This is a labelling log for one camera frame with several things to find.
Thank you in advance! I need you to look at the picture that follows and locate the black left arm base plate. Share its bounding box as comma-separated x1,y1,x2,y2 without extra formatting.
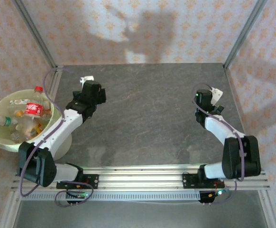
56,174,100,190

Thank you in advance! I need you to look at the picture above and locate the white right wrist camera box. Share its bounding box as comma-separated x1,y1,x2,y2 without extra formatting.
208,87,224,106

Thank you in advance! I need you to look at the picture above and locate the aluminium right frame post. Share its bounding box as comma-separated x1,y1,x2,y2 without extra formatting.
223,0,268,69

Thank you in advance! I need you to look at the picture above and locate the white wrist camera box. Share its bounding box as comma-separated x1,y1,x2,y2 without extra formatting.
208,87,224,106
79,76,95,85

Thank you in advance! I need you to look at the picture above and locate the aluminium left frame post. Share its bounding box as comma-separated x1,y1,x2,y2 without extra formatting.
12,0,58,69

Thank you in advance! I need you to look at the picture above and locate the red label cola bottle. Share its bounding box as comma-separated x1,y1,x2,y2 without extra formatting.
24,85,45,118

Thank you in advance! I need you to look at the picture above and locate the aluminium frame post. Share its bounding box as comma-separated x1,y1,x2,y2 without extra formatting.
223,0,268,69
12,0,58,69

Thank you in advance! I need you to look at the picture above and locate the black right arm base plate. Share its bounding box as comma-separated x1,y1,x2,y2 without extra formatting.
182,172,224,190

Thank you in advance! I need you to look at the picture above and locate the clear bottle white green label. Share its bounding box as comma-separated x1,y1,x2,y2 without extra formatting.
0,115,18,127

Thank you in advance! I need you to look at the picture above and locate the aluminium right side rail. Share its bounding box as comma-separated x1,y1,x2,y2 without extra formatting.
224,67,276,228

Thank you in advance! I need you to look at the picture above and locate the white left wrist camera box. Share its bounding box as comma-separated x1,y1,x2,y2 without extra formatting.
79,76,95,85

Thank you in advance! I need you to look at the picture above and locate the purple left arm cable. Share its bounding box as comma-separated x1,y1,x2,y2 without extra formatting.
18,67,92,207

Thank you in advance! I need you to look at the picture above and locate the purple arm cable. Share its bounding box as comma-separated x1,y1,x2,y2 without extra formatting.
192,83,247,206
18,67,92,207

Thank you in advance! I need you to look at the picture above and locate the clear unlabelled plastic bottle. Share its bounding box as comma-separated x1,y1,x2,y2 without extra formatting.
16,116,34,131

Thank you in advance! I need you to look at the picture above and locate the slotted grey cable tray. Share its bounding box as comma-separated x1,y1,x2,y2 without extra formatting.
21,191,202,201

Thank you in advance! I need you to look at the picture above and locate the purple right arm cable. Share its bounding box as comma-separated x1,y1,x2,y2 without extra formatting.
192,83,247,206

